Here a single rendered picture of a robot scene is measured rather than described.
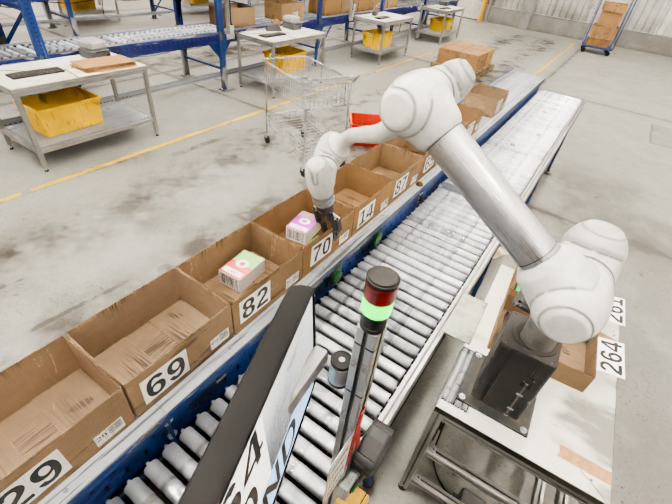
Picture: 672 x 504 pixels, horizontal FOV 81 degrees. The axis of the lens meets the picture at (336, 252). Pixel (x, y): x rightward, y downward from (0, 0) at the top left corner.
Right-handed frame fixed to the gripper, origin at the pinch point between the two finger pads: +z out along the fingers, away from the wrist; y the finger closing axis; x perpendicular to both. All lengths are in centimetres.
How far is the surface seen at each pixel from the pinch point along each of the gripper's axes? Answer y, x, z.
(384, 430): 64, -62, -29
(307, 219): -19.0, 5.9, 9.2
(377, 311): 59, -55, -83
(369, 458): 64, -69, -32
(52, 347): -28, -96, -36
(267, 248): -18.9, -21.4, -0.2
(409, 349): 52, -22, 22
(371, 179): -13, 54, 22
